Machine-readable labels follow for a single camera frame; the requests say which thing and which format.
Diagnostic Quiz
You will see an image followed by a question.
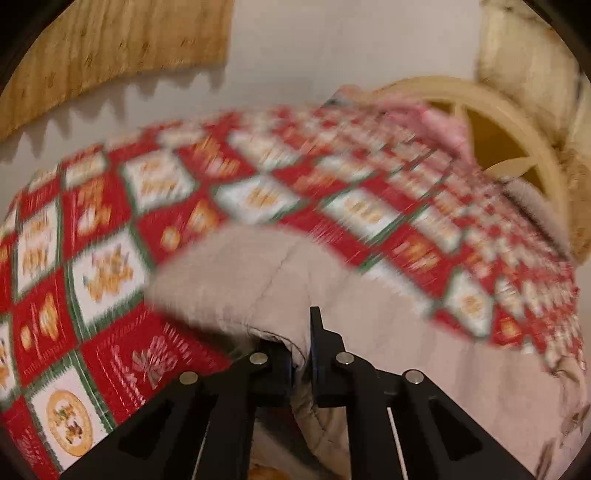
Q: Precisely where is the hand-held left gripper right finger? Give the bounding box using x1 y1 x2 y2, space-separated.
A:
309 306 536 480

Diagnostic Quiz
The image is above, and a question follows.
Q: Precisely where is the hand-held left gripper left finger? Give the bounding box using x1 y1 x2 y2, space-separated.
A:
60 338 297 480

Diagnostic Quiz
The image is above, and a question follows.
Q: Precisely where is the beige puffer jacket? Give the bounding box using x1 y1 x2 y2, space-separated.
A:
145 222 585 480

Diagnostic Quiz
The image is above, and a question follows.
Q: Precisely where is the red printed bear blanket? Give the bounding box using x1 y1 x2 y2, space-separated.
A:
0 99 581 472

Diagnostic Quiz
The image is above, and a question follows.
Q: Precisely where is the pink cloth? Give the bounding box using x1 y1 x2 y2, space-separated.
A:
331 85 477 163

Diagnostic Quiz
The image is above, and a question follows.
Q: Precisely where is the cream wooden headboard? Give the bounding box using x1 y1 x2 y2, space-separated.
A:
369 76 572 220

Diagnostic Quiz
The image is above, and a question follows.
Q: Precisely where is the gold patterned curtain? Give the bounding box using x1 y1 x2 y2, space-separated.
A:
0 0 234 140

